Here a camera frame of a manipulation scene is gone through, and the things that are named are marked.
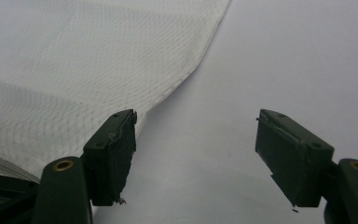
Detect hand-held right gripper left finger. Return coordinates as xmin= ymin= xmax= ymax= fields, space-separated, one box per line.
xmin=81 ymin=108 xmax=138 ymax=207

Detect white mesh laundry bag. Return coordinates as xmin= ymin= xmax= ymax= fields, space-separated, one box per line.
xmin=0 ymin=0 xmax=233 ymax=217

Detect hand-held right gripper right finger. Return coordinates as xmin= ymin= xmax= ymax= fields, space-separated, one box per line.
xmin=255 ymin=108 xmax=336 ymax=208

